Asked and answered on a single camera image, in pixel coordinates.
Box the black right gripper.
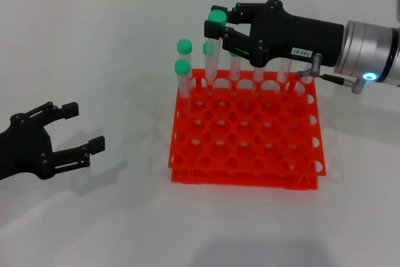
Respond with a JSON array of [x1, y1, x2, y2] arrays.
[[204, 0, 345, 69]]

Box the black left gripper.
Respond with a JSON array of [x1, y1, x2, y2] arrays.
[[0, 101, 106, 181]]

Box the orange test tube rack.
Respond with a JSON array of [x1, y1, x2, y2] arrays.
[[167, 68, 328, 191]]

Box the green capped clear test tube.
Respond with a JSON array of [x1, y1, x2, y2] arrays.
[[174, 59, 193, 115], [202, 41, 216, 93], [277, 58, 294, 93], [228, 47, 246, 96], [253, 65, 267, 96], [296, 71, 314, 93], [204, 10, 228, 86], [176, 38, 194, 78]]

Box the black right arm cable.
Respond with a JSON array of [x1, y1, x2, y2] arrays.
[[294, 53, 367, 95]]

